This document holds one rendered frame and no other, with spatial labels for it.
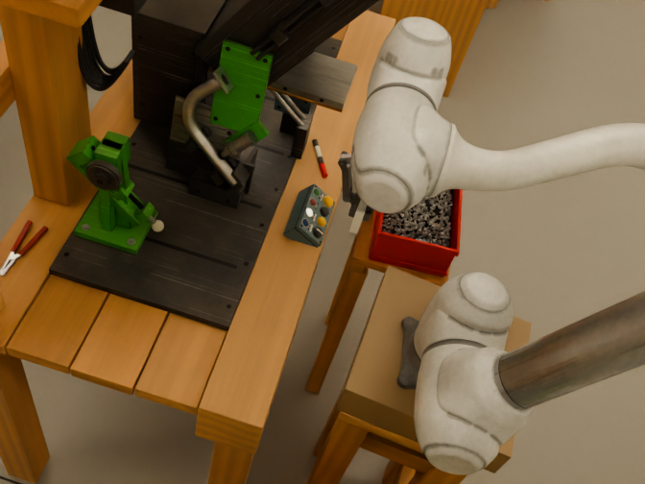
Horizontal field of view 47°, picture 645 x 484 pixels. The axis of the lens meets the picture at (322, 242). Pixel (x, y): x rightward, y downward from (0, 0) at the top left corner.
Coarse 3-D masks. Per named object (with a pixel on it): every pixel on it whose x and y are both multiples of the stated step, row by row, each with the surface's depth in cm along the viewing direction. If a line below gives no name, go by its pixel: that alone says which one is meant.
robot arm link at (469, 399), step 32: (608, 320) 112; (640, 320) 107; (448, 352) 136; (480, 352) 130; (512, 352) 126; (544, 352) 119; (576, 352) 115; (608, 352) 111; (640, 352) 108; (448, 384) 129; (480, 384) 125; (512, 384) 123; (544, 384) 119; (576, 384) 117; (416, 416) 133; (448, 416) 127; (480, 416) 125; (512, 416) 125; (448, 448) 126; (480, 448) 125
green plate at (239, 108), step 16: (224, 48) 162; (240, 48) 162; (224, 64) 165; (240, 64) 164; (256, 64) 163; (240, 80) 166; (256, 80) 165; (224, 96) 169; (240, 96) 168; (256, 96) 168; (224, 112) 172; (240, 112) 171; (256, 112) 170; (240, 128) 173
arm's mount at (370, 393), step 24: (384, 288) 171; (408, 288) 173; (432, 288) 175; (384, 312) 167; (408, 312) 168; (384, 336) 163; (528, 336) 172; (360, 360) 157; (384, 360) 158; (360, 384) 153; (384, 384) 154; (336, 408) 159; (360, 408) 156; (384, 408) 152; (408, 408) 152; (408, 432) 157; (504, 456) 151
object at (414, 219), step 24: (456, 192) 201; (384, 216) 193; (408, 216) 193; (432, 216) 196; (456, 216) 194; (384, 240) 185; (408, 240) 183; (432, 240) 190; (456, 240) 187; (408, 264) 191; (432, 264) 190
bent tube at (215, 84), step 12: (216, 72) 162; (204, 84) 165; (216, 84) 164; (228, 84) 165; (192, 96) 167; (204, 96) 167; (192, 108) 169; (192, 120) 171; (192, 132) 172; (204, 144) 174; (216, 156) 175; (216, 168) 177; (228, 168) 177; (228, 180) 177
